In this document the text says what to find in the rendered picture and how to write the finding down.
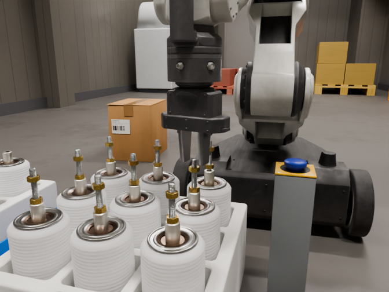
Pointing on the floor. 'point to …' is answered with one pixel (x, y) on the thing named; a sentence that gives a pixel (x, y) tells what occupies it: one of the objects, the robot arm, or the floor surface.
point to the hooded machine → (151, 51)
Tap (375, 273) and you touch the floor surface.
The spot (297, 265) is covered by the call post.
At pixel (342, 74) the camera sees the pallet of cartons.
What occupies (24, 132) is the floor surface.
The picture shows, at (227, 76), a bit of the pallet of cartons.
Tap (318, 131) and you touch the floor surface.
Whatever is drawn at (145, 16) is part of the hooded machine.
